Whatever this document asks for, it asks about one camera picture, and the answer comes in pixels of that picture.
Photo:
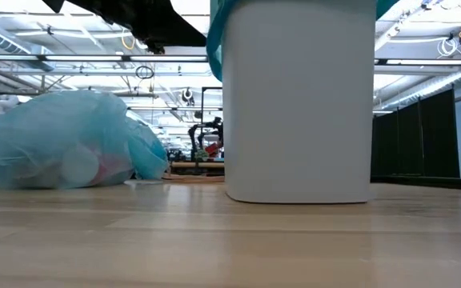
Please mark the white robot figure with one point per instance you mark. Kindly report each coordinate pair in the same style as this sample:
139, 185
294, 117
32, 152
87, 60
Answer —
6, 103

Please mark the wooden workbench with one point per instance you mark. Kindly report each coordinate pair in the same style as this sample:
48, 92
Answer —
198, 164

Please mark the light blue trash bag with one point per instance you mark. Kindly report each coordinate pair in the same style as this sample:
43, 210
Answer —
54, 140

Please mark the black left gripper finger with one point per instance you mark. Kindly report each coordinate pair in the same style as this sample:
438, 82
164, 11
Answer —
186, 36

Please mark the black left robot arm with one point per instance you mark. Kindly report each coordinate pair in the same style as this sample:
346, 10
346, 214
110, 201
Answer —
55, 4

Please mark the white plastic trash bin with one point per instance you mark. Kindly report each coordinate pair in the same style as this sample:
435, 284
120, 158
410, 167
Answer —
298, 104

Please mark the teal trash bag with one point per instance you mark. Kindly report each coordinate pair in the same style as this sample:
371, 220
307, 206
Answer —
216, 40

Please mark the black room divider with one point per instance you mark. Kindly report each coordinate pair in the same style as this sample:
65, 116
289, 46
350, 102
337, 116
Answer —
414, 140

